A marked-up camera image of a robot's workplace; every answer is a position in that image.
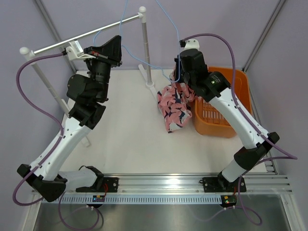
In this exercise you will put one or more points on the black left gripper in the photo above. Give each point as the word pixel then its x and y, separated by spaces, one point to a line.
pixel 108 53

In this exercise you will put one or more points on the pink patterned shorts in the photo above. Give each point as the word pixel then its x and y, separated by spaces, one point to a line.
pixel 174 104

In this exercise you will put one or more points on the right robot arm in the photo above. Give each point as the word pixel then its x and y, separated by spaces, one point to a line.
pixel 216 90

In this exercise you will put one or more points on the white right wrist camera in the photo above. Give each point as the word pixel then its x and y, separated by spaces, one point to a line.
pixel 189 44

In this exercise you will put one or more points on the black mount plate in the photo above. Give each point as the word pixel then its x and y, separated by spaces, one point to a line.
pixel 217 185
pixel 105 184

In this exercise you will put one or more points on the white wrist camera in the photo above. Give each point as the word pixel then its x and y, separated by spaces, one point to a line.
pixel 189 44
pixel 74 51

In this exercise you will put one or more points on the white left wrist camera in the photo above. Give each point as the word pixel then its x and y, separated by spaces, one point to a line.
pixel 74 51

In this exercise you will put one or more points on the light blue wire hanger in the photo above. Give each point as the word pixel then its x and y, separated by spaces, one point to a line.
pixel 147 63

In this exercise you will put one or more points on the white and silver clothes rack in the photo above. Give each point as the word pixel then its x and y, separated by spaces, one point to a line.
pixel 31 56

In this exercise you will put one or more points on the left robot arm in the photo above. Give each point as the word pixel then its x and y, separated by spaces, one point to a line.
pixel 89 94

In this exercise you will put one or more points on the black left mount plate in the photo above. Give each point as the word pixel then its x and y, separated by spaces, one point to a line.
pixel 105 184

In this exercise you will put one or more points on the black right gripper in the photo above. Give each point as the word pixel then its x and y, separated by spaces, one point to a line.
pixel 176 73

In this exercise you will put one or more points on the orange plastic basket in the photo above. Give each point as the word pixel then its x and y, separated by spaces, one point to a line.
pixel 208 121

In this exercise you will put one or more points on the black right mount plate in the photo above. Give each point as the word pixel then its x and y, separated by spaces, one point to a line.
pixel 217 185

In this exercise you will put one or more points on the white slotted cable duct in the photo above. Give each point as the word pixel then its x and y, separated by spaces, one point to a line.
pixel 143 199

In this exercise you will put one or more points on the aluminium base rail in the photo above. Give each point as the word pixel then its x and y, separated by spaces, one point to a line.
pixel 176 183

